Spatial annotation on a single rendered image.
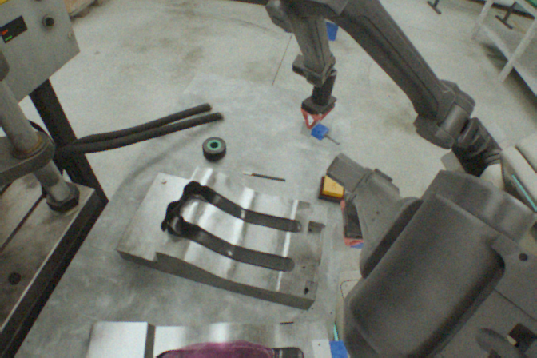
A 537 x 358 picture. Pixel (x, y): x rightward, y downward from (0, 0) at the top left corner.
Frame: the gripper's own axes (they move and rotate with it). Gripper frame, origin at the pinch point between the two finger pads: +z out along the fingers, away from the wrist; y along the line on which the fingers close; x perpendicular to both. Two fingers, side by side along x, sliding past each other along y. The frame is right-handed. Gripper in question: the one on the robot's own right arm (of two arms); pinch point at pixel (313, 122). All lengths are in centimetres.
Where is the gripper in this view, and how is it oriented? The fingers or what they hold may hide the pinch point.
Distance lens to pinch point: 99.3
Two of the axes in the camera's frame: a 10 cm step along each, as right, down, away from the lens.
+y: -6.7, 5.0, -5.5
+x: 7.4, 5.4, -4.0
